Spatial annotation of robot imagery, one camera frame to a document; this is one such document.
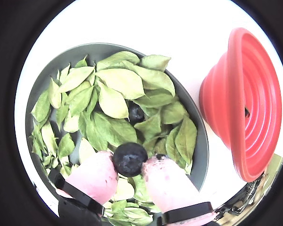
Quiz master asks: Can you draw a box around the pile of green leaves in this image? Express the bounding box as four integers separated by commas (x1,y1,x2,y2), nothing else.
30,50,198,226

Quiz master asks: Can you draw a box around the red collapsible silicone cup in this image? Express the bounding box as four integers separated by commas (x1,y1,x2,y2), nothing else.
199,27,283,183

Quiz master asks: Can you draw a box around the dark grey round bowl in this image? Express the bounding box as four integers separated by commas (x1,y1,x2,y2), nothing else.
25,42,209,226

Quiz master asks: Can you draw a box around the pink-tipped gripper finger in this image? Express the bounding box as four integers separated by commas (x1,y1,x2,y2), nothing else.
141,157,217,226
48,151,119,226

